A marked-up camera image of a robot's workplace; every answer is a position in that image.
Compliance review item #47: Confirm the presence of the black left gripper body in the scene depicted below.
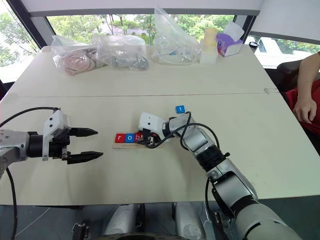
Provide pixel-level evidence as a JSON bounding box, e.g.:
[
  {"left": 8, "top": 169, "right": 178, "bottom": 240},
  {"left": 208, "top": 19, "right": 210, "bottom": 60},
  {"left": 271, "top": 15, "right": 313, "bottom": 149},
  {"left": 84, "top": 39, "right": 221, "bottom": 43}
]
[{"left": 48, "top": 126, "right": 73, "bottom": 165}]

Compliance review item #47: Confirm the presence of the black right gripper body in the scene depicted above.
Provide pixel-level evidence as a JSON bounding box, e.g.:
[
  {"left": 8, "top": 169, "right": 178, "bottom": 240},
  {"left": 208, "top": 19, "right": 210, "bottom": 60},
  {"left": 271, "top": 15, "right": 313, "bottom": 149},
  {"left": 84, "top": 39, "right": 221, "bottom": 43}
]
[{"left": 136, "top": 128, "right": 158, "bottom": 145}]

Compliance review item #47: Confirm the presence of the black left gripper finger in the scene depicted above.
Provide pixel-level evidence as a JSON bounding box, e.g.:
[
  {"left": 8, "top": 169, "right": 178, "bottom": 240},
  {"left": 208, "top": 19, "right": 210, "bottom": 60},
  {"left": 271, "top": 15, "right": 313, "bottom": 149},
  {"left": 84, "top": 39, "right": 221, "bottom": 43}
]
[
  {"left": 68, "top": 127, "right": 99, "bottom": 138},
  {"left": 66, "top": 150, "right": 104, "bottom": 165}
]

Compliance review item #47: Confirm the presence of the wooden letter tray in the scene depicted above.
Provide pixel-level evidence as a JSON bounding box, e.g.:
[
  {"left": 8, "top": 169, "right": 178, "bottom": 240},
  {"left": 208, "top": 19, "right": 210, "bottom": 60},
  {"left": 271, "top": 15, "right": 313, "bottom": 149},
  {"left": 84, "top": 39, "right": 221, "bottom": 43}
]
[{"left": 111, "top": 133, "right": 166, "bottom": 151}]

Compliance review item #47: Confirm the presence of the silver robot leg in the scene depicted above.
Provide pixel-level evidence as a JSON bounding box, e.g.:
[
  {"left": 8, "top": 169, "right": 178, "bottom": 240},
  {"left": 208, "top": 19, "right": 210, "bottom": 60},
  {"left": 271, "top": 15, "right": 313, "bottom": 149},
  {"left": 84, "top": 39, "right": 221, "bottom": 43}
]
[
  {"left": 103, "top": 203, "right": 140, "bottom": 236},
  {"left": 174, "top": 201, "right": 207, "bottom": 240}
]

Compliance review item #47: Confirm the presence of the dark rounded robot torso shape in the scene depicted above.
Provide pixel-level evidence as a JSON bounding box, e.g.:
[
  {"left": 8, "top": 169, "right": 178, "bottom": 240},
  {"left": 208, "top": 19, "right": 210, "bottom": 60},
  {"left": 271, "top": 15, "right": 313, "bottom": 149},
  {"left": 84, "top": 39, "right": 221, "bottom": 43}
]
[{"left": 96, "top": 232, "right": 182, "bottom": 240}]

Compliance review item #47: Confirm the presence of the person's bare hand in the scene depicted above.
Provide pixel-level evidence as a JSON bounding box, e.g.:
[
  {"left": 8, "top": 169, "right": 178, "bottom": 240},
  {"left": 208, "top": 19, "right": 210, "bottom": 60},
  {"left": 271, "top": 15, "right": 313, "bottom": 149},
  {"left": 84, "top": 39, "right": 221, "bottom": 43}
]
[{"left": 292, "top": 95, "right": 318, "bottom": 125}]

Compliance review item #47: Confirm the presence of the plastic bag with pink items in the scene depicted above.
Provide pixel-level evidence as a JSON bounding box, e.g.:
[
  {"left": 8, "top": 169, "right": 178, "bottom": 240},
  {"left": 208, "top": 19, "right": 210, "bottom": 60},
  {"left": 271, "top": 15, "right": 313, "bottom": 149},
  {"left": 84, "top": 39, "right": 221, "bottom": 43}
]
[{"left": 50, "top": 34, "right": 109, "bottom": 76}]

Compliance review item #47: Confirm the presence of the black clamp under table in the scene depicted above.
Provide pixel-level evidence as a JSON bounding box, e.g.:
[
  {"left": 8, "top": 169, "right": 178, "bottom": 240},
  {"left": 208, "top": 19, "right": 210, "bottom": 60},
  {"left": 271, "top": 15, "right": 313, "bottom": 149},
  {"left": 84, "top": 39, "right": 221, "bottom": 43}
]
[{"left": 71, "top": 220, "right": 90, "bottom": 240}]

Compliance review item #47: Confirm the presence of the plastic bag with grey items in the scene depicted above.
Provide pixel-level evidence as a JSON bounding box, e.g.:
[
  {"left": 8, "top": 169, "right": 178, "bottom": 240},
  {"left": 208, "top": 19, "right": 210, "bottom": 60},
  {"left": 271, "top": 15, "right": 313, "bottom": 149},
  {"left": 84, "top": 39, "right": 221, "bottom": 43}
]
[{"left": 90, "top": 33, "right": 151, "bottom": 73}]

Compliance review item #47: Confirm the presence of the purple tissue box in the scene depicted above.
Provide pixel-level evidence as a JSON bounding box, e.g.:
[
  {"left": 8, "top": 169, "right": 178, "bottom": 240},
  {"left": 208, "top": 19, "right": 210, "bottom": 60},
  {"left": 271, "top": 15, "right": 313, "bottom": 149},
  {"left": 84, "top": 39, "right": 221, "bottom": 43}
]
[{"left": 215, "top": 21, "right": 245, "bottom": 59}]

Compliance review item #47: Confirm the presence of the black chair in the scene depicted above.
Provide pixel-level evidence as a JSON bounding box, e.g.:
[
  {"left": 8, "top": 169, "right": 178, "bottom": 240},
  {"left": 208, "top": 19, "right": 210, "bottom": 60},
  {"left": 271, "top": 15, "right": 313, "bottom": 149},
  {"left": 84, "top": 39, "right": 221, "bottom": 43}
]
[{"left": 276, "top": 59, "right": 305, "bottom": 101}]

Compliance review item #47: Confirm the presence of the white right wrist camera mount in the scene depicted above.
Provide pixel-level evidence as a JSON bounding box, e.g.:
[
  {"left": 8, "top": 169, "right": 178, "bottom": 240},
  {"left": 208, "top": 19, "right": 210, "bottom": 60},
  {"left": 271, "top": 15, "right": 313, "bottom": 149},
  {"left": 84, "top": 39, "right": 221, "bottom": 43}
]
[{"left": 137, "top": 112, "right": 168, "bottom": 139}]

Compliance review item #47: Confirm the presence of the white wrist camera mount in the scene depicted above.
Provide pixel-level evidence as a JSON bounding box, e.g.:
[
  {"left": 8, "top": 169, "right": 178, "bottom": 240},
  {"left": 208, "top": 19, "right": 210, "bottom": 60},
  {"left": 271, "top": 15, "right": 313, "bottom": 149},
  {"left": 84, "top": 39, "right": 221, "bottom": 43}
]
[
  {"left": 137, "top": 112, "right": 168, "bottom": 139},
  {"left": 41, "top": 109, "right": 74, "bottom": 161}
]

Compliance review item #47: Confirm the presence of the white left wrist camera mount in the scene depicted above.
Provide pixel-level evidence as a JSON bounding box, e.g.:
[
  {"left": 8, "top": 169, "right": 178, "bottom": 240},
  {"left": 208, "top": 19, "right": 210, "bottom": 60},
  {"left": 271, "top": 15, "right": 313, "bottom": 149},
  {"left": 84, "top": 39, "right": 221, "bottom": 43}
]
[{"left": 41, "top": 109, "right": 74, "bottom": 161}]

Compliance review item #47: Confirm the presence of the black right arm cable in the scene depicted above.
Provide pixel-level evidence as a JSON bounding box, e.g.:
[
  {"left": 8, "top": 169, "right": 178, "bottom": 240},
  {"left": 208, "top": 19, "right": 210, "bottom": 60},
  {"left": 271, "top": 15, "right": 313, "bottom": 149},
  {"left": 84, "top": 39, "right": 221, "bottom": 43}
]
[{"left": 137, "top": 110, "right": 222, "bottom": 153}]

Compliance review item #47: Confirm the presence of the plastic bag with white cables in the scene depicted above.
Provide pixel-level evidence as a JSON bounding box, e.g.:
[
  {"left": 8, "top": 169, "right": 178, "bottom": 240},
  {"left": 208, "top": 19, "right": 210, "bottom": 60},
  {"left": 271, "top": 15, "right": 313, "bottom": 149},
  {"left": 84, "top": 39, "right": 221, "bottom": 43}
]
[{"left": 151, "top": 5, "right": 203, "bottom": 65}]

